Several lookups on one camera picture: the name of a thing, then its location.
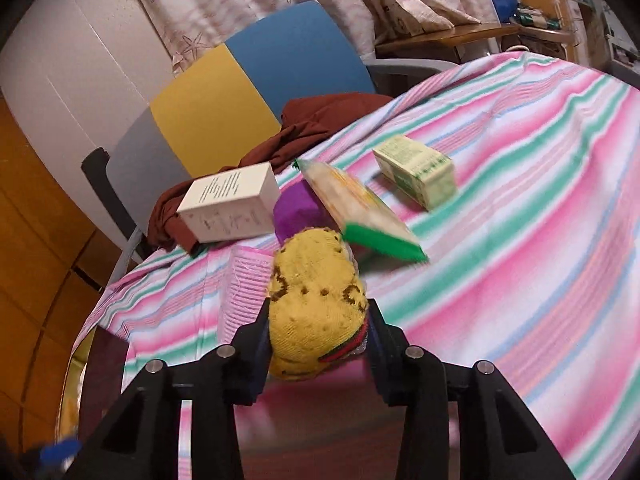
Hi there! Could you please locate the striped pink green tablecloth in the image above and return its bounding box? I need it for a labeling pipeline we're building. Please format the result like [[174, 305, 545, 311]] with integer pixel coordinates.
[[73, 53, 639, 479]]

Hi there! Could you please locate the wooden side desk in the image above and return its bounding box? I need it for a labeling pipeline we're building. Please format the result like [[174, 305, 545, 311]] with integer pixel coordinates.
[[375, 0, 588, 64]]

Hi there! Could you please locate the yellow knitted toy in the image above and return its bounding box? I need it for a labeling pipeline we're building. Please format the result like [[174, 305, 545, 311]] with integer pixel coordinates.
[[268, 228, 369, 382]]

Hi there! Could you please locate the green white small box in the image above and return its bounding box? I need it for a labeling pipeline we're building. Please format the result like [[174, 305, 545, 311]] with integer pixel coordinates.
[[372, 136, 457, 211]]

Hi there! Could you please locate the pink ribbed pack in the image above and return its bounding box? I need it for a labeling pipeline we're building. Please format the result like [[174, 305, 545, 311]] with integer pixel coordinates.
[[218, 246, 272, 344]]

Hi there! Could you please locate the snack packet green edge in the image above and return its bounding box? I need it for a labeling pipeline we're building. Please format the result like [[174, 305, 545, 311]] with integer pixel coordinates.
[[294, 158, 428, 262]]

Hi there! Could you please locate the dark red cloth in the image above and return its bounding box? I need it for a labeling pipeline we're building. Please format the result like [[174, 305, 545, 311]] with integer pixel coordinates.
[[146, 92, 392, 255]]

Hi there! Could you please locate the wooden wardrobe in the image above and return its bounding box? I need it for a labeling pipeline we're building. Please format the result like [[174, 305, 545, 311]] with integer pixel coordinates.
[[1, 106, 119, 453]]

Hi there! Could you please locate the grey yellow blue chair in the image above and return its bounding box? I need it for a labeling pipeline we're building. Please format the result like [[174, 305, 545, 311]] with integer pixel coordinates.
[[81, 1, 452, 282]]

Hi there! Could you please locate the beige cardboard box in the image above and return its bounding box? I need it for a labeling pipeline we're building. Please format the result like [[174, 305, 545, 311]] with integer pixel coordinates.
[[177, 162, 281, 243]]

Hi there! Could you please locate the blue desk fan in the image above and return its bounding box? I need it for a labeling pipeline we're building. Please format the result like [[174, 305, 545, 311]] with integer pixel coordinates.
[[491, 0, 518, 24]]

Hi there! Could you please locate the gold metal tin tray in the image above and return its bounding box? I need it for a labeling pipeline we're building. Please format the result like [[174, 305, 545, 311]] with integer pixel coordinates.
[[55, 328, 96, 441]]

